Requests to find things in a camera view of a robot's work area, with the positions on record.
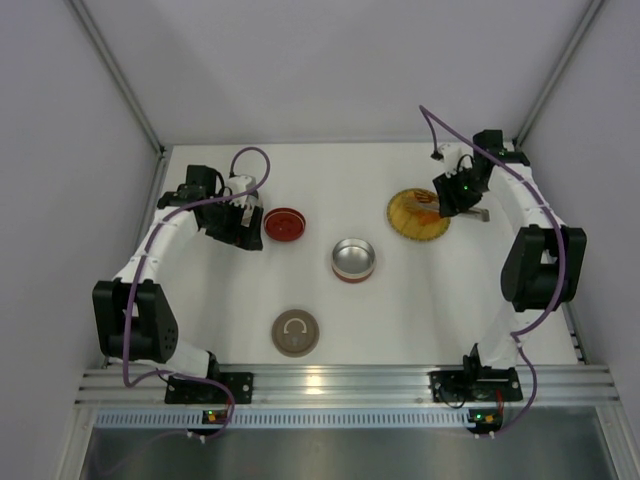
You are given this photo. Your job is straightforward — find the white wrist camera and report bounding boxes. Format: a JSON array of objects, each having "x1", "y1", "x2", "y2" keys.
[
  {"x1": 226, "y1": 175, "x2": 256, "y2": 211},
  {"x1": 431, "y1": 143, "x2": 463, "y2": 175}
]

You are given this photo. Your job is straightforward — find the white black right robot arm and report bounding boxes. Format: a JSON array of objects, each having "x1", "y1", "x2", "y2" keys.
[{"x1": 430, "y1": 130, "x2": 587, "y2": 408}]

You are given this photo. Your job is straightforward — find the right aluminium frame post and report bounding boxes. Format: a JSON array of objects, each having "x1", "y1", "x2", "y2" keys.
[{"x1": 512, "y1": 0, "x2": 608, "y2": 150}]

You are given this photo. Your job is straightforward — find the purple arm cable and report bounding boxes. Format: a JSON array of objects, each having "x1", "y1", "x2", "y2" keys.
[
  {"x1": 418, "y1": 104, "x2": 571, "y2": 431},
  {"x1": 122, "y1": 146, "x2": 272, "y2": 441}
]

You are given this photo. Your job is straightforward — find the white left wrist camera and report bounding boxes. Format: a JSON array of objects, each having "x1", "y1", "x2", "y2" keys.
[{"x1": 226, "y1": 175, "x2": 256, "y2": 211}]

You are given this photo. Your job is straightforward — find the round bamboo tray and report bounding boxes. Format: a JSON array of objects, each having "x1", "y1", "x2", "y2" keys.
[{"x1": 386, "y1": 188, "x2": 451, "y2": 242}]

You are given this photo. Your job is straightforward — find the orange fried food piece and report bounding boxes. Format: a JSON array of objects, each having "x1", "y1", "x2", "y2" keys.
[{"x1": 418, "y1": 211, "x2": 441, "y2": 225}]

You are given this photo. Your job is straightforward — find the steel serving tongs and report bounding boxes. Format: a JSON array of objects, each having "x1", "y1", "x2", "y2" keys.
[{"x1": 403, "y1": 189, "x2": 491, "y2": 223}]

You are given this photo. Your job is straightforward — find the red round lid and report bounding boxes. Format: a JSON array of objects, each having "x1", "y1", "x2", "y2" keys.
[{"x1": 264, "y1": 207, "x2": 306, "y2": 242}]

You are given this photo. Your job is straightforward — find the left aluminium frame post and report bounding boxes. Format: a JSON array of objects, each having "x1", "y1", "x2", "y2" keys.
[{"x1": 65, "y1": 0, "x2": 166, "y2": 157}]

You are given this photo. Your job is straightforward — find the aluminium frame post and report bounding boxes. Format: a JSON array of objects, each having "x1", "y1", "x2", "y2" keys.
[
  {"x1": 512, "y1": 0, "x2": 608, "y2": 150},
  {"x1": 65, "y1": 0, "x2": 166, "y2": 157}
]

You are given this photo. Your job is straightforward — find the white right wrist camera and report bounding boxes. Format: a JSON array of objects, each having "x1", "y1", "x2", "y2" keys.
[{"x1": 431, "y1": 143, "x2": 463, "y2": 175}]

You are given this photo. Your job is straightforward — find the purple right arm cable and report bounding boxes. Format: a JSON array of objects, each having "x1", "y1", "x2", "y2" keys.
[{"x1": 418, "y1": 104, "x2": 571, "y2": 431}]

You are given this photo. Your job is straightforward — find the slotted cable duct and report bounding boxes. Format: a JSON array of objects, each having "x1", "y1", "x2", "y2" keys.
[{"x1": 93, "y1": 408, "x2": 477, "y2": 430}]

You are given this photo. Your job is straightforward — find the red steel bowl container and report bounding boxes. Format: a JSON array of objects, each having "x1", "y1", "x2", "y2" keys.
[{"x1": 331, "y1": 238, "x2": 377, "y2": 284}]

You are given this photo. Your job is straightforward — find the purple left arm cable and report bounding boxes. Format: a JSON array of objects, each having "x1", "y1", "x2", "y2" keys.
[{"x1": 122, "y1": 146, "x2": 272, "y2": 441}]

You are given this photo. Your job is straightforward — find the beige round lid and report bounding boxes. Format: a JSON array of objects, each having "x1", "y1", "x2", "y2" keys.
[{"x1": 271, "y1": 309, "x2": 320, "y2": 358}]

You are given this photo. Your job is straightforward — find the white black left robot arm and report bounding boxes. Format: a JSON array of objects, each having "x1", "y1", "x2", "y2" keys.
[{"x1": 92, "y1": 165, "x2": 264, "y2": 405}]

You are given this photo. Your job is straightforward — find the aluminium front rail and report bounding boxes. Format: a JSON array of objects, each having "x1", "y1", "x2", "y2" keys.
[{"x1": 75, "y1": 364, "x2": 619, "y2": 408}]

